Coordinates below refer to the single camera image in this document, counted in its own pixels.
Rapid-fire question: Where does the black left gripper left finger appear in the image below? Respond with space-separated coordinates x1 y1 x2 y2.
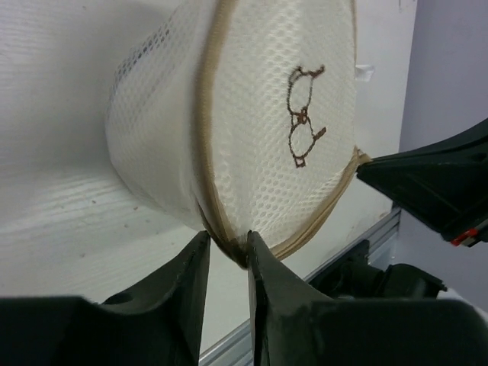
1 231 210 365

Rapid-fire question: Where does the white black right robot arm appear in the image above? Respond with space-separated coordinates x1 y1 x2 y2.
309 120 487 299

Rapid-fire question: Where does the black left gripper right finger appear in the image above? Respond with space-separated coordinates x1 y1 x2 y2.
247 232 487 365

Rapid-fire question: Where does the aluminium table edge rail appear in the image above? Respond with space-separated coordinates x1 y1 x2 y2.
199 208 400 365

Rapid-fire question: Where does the white mesh laundry bag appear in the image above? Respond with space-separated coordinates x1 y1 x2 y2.
105 1 369 268

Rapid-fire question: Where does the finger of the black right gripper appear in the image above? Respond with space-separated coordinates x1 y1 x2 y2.
357 121 487 247

